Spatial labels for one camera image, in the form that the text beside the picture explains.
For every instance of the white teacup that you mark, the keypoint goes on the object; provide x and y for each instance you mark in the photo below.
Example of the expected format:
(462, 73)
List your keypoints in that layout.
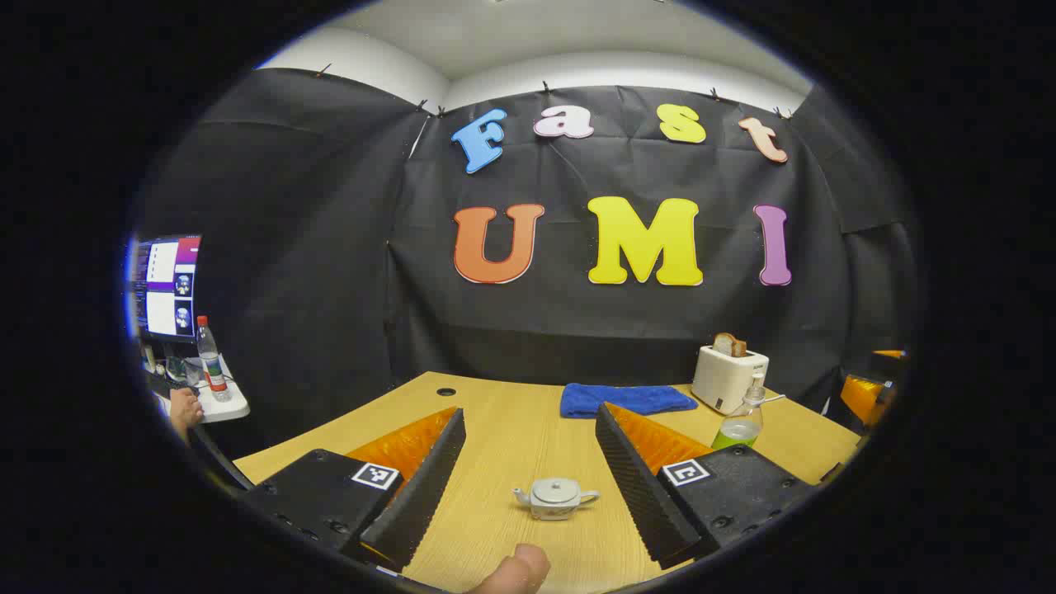
(554, 507)

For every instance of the bread slice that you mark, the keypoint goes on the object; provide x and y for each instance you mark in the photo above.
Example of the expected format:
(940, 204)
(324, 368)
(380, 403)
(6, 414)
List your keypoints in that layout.
(729, 344)

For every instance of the white toaster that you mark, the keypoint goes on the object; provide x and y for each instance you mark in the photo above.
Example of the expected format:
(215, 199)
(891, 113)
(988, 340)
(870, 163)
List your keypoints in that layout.
(726, 379)

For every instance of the green label water bottle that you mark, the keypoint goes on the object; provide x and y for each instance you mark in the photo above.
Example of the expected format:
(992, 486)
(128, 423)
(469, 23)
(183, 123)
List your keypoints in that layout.
(737, 433)

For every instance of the blue towel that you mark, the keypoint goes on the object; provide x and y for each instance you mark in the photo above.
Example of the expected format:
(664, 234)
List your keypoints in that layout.
(627, 400)

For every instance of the red cap water bottle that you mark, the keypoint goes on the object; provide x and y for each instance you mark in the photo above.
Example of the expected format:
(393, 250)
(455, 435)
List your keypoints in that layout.
(214, 371)

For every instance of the computer monitor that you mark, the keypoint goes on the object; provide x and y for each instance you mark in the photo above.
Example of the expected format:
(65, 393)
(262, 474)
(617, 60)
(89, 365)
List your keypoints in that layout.
(165, 289)

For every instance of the white teacup lid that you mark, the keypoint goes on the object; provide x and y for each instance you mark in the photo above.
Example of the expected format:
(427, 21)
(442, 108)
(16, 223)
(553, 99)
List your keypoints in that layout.
(555, 490)

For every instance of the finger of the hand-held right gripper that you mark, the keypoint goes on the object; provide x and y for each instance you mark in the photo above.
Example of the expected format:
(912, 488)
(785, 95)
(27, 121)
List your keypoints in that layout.
(862, 400)

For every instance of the white side table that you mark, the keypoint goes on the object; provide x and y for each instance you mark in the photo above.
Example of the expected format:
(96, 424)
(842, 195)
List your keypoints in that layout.
(235, 408)

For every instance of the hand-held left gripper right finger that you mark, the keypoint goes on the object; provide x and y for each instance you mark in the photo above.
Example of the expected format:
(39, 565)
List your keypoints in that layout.
(639, 487)

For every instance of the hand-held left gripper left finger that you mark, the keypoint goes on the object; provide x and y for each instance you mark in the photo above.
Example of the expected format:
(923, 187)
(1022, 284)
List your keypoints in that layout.
(421, 495)

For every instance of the black backdrop cloth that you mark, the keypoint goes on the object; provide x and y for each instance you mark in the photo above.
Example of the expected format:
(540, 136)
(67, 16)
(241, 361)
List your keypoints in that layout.
(330, 247)

